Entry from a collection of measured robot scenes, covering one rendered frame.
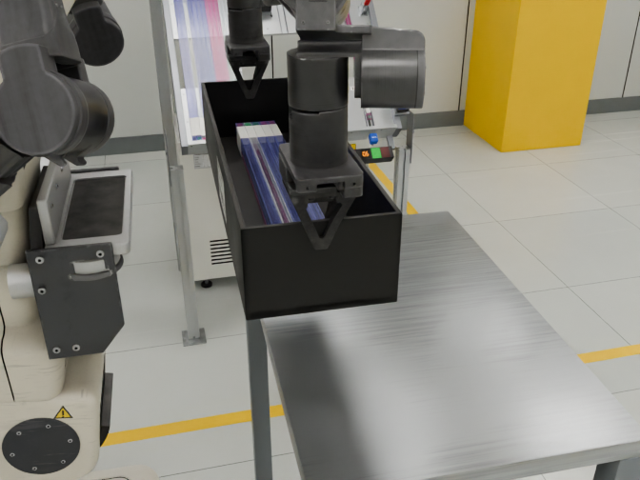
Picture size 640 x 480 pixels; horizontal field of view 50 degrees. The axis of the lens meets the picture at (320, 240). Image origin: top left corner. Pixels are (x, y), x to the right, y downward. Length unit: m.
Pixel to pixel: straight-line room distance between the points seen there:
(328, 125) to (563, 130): 3.76
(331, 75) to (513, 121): 3.56
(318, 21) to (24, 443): 0.73
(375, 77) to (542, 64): 3.54
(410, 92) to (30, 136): 0.34
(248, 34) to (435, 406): 0.66
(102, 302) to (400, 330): 0.47
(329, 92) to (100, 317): 0.45
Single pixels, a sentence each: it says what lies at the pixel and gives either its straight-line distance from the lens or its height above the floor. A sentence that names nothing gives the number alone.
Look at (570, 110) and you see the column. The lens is 4.35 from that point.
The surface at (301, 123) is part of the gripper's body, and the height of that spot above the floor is 1.24.
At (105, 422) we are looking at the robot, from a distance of 1.14.
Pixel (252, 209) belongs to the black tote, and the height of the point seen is 1.03.
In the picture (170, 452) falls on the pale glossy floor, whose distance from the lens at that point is 2.09.
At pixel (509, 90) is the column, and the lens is 4.10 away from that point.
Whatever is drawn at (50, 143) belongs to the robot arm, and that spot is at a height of 1.23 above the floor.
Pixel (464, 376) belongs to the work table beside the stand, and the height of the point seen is 0.80.
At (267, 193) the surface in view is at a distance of 0.94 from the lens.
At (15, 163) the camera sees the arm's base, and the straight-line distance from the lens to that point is 0.73.
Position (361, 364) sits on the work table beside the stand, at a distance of 1.05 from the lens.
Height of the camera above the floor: 1.44
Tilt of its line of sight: 28 degrees down
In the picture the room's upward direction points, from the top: straight up
